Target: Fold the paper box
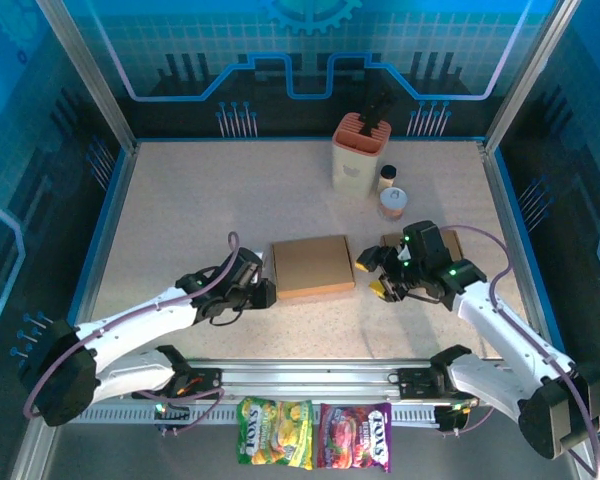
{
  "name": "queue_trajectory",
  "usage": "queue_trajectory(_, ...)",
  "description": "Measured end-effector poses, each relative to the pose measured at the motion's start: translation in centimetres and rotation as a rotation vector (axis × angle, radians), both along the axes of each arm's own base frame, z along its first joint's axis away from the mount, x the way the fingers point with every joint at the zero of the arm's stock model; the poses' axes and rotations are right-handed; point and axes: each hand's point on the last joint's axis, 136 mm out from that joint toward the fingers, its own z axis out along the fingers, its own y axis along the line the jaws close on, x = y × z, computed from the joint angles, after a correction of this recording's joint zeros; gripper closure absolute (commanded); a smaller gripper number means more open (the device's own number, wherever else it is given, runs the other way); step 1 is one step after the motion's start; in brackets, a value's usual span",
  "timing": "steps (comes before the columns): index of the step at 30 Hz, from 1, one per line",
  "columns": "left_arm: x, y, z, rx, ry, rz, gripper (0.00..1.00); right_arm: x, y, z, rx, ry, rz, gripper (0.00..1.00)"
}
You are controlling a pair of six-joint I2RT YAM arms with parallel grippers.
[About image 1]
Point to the brown cardboard mailer box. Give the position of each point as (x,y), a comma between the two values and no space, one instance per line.
(312,265)
(452,245)

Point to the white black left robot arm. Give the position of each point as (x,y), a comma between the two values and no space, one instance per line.
(145,320)

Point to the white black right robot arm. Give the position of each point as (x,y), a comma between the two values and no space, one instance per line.
(500,325)

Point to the small black electronics box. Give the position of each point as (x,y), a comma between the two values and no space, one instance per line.
(450,420)
(172,417)

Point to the small jar black lid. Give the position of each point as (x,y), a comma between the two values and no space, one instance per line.
(388,177)

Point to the beige knife block orange top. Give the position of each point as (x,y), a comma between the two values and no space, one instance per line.
(355,160)

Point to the green Fox's candy bag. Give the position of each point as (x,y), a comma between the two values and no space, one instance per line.
(275,432)

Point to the purple Fox's candy bag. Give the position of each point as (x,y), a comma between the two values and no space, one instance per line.
(352,437)

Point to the aluminium mounting rail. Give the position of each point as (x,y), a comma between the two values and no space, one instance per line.
(305,375)

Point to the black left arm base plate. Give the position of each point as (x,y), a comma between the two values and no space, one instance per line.
(205,382)

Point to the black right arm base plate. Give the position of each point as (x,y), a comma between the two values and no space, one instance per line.
(415,382)

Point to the aluminium frame post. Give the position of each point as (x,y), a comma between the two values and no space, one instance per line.
(96,80)
(525,80)

